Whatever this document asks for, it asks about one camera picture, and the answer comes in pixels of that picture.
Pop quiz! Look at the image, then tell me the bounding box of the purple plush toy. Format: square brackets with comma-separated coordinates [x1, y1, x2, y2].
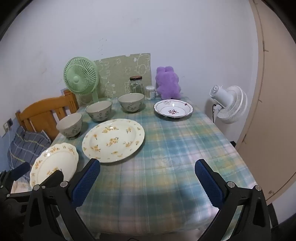
[155, 66, 181, 100]

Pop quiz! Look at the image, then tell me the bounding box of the small scalloped yellow floral plate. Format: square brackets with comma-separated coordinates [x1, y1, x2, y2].
[29, 142, 79, 189]

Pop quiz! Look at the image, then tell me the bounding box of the cotton swab container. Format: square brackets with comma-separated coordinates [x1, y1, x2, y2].
[145, 86, 159, 100]

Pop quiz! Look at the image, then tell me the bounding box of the white red floral plate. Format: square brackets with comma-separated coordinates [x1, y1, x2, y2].
[153, 100, 194, 119]

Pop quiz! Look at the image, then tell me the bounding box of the green patterned board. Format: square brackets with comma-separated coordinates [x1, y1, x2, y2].
[76, 53, 152, 105]

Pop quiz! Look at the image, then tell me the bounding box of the glass jar with dark lid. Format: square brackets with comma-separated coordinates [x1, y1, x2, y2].
[129, 76, 144, 94]

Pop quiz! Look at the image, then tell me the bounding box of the beige door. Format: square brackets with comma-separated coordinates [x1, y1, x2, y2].
[236, 0, 296, 205]

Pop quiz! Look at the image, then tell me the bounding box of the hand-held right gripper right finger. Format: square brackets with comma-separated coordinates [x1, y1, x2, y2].
[195, 159, 272, 241]

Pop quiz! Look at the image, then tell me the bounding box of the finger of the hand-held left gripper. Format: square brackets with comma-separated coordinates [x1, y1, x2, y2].
[5, 162, 31, 183]

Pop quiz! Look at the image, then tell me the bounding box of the white standing fan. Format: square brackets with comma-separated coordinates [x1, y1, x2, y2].
[209, 85, 248, 125]

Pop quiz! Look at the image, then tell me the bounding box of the plaid tablecloth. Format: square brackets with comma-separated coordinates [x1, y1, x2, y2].
[30, 95, 262, 234]

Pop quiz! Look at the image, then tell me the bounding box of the grey floral ceramic bowl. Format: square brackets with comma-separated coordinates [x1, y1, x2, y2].
[56, 113, 83, 139]
[118, 93, 145, 113]
[85, 100, 113, 122]

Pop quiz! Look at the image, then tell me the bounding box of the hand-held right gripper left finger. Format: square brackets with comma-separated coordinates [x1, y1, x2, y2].
[23, 158, 101, 241]

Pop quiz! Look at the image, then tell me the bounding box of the green desk fan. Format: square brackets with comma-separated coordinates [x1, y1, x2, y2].
[63, 57, 112, 109]

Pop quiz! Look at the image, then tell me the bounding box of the large yellow floral plate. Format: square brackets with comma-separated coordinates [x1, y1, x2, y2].
[82, 118, 145, 164]

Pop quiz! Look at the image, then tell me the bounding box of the thin white cable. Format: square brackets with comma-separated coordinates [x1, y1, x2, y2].
[6, 127, 13, 167]

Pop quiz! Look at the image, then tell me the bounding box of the wooden chair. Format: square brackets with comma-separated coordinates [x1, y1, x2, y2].
[15, 89, 80, 142]

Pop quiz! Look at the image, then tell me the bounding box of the black fan cable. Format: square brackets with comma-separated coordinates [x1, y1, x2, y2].
[212, 104, 220, 122]

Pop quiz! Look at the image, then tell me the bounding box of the blue striped cloth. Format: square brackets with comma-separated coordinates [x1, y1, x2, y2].
[7, 126, 51, 172]

